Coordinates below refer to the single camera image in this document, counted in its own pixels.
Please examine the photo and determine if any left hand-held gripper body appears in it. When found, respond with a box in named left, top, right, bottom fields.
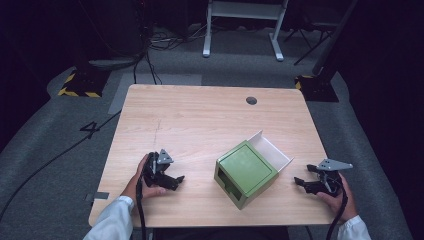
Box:
left=143, top=148, right=175, bottom=188

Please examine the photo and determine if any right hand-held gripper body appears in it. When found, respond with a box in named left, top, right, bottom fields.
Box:
left=315, top=158, right=354, bottom=197

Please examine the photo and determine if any white drawer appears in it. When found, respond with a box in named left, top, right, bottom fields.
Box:
left=246, top=129, right=295, bottom=174

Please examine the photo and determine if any green drawer cabinet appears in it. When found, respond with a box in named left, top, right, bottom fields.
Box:
left=213, top=139, right=280, bottom=211

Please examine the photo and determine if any person's right hand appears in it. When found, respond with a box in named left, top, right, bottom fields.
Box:
left=315, top=173, right=359, bottom=223

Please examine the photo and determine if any person's left hand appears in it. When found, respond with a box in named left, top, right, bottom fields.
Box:
left=121, top=153, right=168, bottom=202

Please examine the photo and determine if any person's dark lap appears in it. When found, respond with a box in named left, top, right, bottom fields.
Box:
left=152, top=225, right=292, bottom=240

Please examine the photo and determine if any black yellow striped stand base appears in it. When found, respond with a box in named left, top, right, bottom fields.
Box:
left=57, top=67, right=112, bottom=99
left=294, top=74, right=340, bottom=103

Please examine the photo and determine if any black tripod stand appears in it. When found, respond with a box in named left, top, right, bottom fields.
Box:
left=283, top=24, right=335, bottom=67

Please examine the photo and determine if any grey slanted stand pole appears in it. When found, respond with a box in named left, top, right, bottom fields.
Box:
left=311, top=0, right=360, bottom=77

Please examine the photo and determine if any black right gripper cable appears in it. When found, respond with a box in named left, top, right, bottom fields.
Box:
left=325, top=191, right=349, bottom=240

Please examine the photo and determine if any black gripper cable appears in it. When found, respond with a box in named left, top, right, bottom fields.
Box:
left=135, top=178, right=148, bottom=240
left=325, top=191, right=349, bottom=240

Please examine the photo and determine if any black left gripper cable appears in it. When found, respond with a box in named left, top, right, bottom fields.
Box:
left=135, top=178, right=148, bottom=240

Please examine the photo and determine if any black floor cable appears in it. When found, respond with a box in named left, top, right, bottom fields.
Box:
left=0, top=110, right=122, bottom=222

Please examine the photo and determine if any bundle of black cables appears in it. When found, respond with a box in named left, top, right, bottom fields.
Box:
left=132, top=23, right=209, bottom=86

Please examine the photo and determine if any white metal table frame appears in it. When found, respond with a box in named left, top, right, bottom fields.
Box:
left=202, top=0, right=290, bottom=63

